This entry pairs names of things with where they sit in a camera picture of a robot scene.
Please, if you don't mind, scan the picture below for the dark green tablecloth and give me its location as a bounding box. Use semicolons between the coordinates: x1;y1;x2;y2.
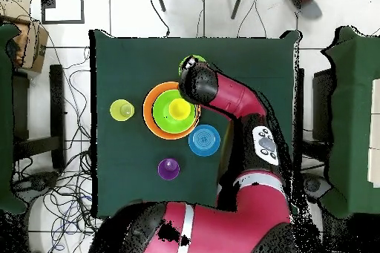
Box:
88;29;304;218

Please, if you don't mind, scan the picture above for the small green bowl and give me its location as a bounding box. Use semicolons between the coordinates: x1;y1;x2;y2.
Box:
178;54;208;77

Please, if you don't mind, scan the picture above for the black square floor frame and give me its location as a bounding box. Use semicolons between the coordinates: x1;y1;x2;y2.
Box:
40;0;85;24

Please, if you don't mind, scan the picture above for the translucent yellow-green cup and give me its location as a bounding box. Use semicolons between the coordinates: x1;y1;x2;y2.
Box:
109;99;136;122

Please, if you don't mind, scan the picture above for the tangle of floor cables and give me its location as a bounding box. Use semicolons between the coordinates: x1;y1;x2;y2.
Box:
13;36;103;253

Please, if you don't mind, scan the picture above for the large orange bowl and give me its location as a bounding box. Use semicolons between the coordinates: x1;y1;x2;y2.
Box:
142;81;201;141

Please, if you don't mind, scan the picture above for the dark grey base foot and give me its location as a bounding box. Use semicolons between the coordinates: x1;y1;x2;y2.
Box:
13;171;60;203
301;172;333;204

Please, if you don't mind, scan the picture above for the opaque yellow cup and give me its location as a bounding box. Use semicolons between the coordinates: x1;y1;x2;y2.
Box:
168;97;193;122

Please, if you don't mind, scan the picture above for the brown cardboard box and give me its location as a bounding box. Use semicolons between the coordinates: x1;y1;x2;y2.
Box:
0;0;50;74

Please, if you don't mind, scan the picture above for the purple cup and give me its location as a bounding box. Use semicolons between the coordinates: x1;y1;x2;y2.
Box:
157;157;181;182

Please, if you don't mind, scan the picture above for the large green bowl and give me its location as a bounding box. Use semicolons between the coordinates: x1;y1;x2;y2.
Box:
151;88;199;134

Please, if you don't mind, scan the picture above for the person's foot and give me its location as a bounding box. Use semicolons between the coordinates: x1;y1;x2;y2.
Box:
283;0;324;20

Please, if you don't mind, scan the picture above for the small ribbed blue bowl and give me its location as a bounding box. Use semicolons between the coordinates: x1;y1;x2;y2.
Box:
188;124;222;157

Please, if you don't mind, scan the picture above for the green cloth covered table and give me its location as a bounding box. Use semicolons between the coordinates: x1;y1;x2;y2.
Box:
0;22;29;215
320;25;380;220

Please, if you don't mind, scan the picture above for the white box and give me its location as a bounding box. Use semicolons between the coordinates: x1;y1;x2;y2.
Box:
367;78;380;188

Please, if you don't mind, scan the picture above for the black camera tripod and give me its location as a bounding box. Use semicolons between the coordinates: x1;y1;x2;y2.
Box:
153;0;246;20

